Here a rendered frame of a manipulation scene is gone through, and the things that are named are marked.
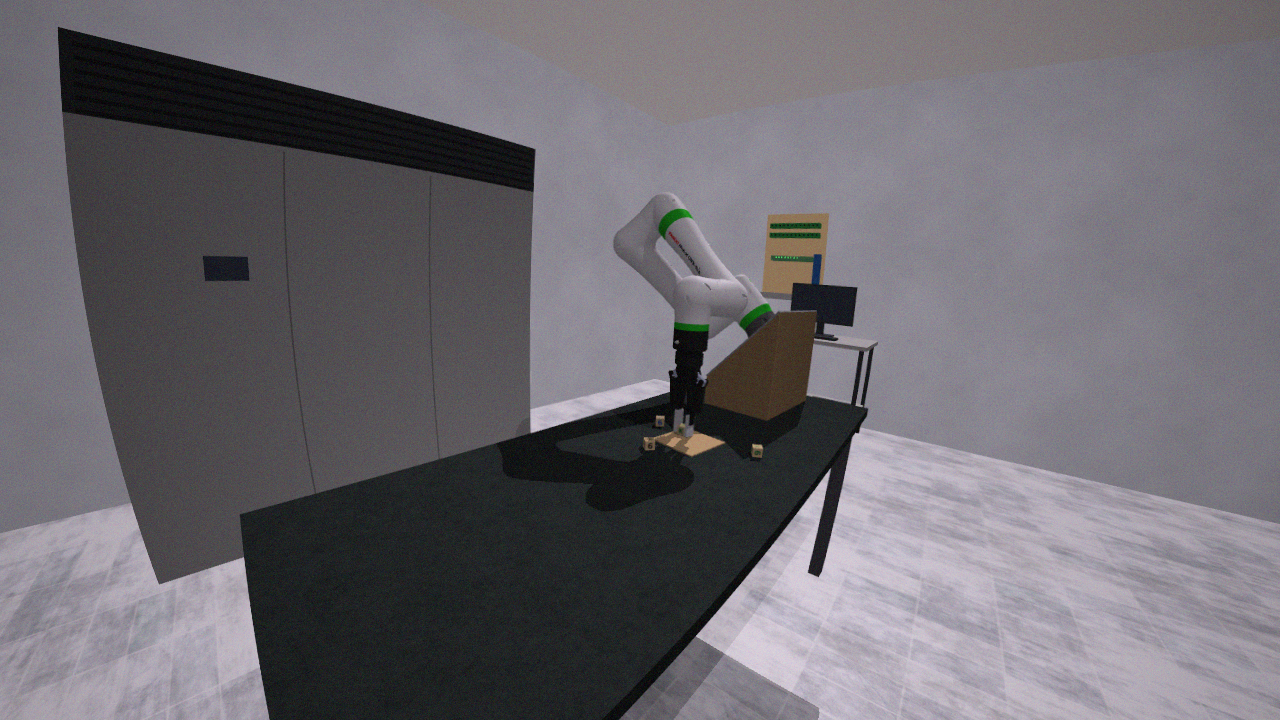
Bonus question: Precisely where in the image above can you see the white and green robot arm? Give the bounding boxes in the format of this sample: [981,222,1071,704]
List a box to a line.
[613,192,774,354]

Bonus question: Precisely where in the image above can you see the tan flat square mat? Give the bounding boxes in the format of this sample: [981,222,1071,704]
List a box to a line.
[654,430,724,457]

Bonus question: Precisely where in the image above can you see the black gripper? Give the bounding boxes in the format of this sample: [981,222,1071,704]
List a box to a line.
[669,350,708,437]

